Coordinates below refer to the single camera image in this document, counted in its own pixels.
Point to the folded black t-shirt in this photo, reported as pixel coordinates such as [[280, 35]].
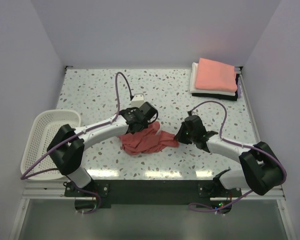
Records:
[[217, 96]]

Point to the folded white t-shirt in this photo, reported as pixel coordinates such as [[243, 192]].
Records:
[[194, 90]]

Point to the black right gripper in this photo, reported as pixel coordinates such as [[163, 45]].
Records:
[[180, 135]]

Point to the red t-shirt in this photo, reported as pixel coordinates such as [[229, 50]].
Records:
[[148, 141]]

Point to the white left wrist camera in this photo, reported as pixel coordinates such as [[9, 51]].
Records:
[[137, 100]]

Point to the folded lavender t-shirt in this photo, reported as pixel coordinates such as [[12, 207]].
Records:
[[239, 90]]

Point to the folded salmon pink t-shirt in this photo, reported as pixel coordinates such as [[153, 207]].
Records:
[[215, 76]]

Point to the white perforated plastic basket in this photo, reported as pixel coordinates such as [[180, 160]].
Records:
[[43, 130]]

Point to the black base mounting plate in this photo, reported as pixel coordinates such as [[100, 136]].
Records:
[[148, 192]]

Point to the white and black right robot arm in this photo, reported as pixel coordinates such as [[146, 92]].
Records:
[[260, 169]]

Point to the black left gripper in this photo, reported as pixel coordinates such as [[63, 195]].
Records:
[[139, 125]]

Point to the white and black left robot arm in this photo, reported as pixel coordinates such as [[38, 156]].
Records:
[[68, 145]]

